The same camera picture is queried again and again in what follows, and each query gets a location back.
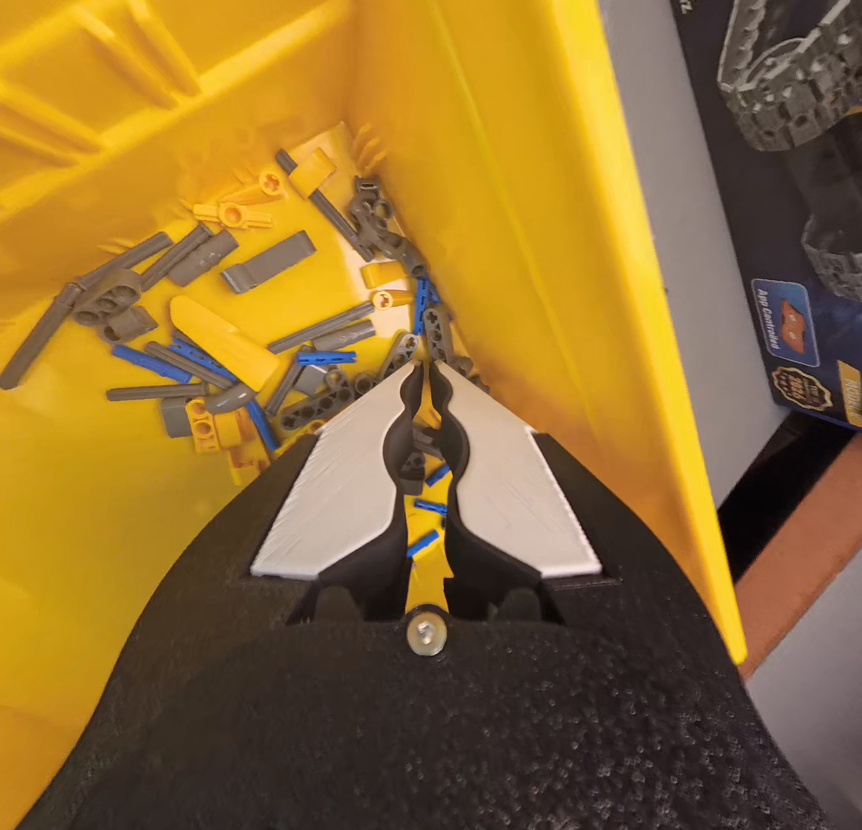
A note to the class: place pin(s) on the black toy tank box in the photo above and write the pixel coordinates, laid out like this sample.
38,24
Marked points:
774,170

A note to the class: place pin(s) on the heap of grey yellow lego parts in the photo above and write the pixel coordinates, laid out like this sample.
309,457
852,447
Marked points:
269,261

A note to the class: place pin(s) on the yellow plastic bin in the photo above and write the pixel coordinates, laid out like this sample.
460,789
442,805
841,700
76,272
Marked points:
471,103

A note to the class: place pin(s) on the dark grey lego connector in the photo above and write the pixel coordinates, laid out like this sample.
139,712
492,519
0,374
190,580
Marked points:
412,470

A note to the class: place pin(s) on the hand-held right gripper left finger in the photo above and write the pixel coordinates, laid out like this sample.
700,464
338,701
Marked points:
330,507

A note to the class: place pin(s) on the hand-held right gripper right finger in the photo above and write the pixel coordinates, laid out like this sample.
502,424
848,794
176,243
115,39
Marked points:
518,500

